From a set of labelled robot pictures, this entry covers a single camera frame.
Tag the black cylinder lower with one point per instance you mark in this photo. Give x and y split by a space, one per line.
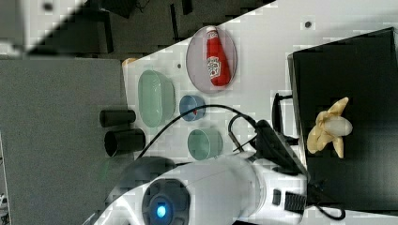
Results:
123 142

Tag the small green cup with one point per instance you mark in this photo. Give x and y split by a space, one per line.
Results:
204 143

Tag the black cylinder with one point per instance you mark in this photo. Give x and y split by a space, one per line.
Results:
111 118
123 142

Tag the green perforated colander bowl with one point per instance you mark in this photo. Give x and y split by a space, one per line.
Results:
156 94

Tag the black cylinder upper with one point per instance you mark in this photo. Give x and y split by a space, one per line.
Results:
111 118

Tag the small blue bowl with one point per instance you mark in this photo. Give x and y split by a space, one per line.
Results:
190 102

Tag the peeled plush banana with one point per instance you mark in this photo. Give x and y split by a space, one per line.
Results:
330 127

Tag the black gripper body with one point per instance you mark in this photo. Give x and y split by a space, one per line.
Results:
270 145

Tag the red plush ketchup bottle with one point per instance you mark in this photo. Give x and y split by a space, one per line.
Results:
217 63

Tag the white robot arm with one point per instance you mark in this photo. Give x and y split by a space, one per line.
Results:
267 188

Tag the grey round plate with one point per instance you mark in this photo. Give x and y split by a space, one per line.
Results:
196 60

